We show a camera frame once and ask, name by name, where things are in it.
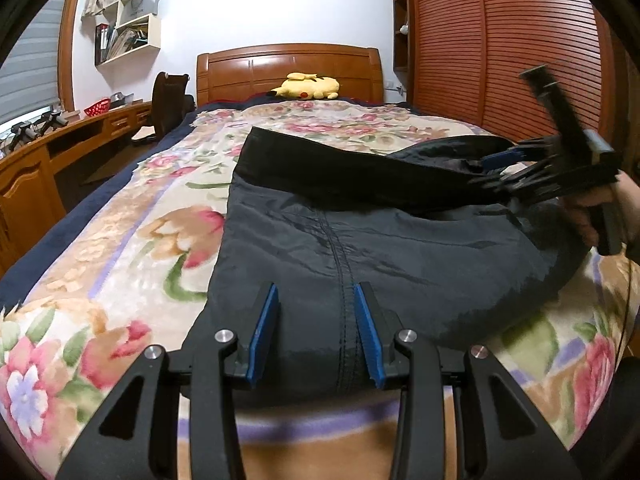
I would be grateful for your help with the yellow Pikachu plush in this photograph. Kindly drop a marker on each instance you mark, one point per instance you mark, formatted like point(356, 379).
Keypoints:
point(307, 87)

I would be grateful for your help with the white wall shelf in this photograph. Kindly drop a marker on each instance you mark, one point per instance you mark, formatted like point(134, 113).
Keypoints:
point(123, 27)

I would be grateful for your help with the wooden louvred wardrobe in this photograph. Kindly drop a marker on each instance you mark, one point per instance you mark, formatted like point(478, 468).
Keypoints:
point(462, 59)

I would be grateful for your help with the grey window blind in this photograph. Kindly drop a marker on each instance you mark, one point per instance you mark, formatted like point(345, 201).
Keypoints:
point(29, 75)

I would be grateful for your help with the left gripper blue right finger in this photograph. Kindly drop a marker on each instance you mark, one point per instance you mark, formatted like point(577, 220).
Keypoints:
point(500, 434)

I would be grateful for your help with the black jacket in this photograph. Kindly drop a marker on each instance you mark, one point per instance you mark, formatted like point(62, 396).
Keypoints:
point(455, 264)

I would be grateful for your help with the dark wooden chair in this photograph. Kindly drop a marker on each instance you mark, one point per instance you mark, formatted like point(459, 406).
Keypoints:
point(169, 107)

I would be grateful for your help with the wooden desk cabinet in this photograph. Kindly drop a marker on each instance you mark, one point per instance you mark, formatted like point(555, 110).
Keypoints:
point(30, 201)

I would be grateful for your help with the wooden headboard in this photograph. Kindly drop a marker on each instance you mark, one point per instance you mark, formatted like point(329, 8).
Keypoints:
point(237, 75)

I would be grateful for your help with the floral blanket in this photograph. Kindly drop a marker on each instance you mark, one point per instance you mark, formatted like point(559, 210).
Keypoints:
point(59, 359)

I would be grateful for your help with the person right hand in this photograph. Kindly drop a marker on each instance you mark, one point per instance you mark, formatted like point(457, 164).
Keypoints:
point(624, 193)

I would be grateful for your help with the red basket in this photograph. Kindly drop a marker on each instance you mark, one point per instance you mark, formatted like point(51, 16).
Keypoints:
point(98, 108)

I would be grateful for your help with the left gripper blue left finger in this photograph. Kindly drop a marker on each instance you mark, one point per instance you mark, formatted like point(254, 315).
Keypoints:
point(134, 432)

